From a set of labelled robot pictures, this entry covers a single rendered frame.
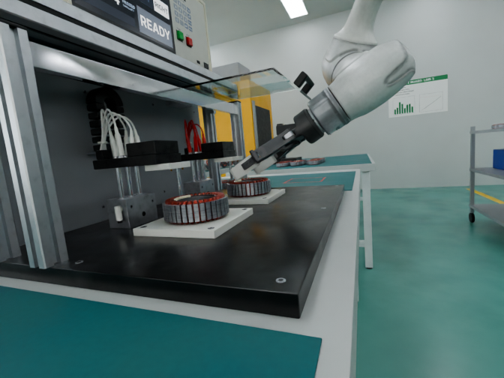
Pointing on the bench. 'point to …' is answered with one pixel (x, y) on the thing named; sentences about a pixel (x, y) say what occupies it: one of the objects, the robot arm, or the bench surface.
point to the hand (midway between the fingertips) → (247, 170)
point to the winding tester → (197, 22)
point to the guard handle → (304, 82)
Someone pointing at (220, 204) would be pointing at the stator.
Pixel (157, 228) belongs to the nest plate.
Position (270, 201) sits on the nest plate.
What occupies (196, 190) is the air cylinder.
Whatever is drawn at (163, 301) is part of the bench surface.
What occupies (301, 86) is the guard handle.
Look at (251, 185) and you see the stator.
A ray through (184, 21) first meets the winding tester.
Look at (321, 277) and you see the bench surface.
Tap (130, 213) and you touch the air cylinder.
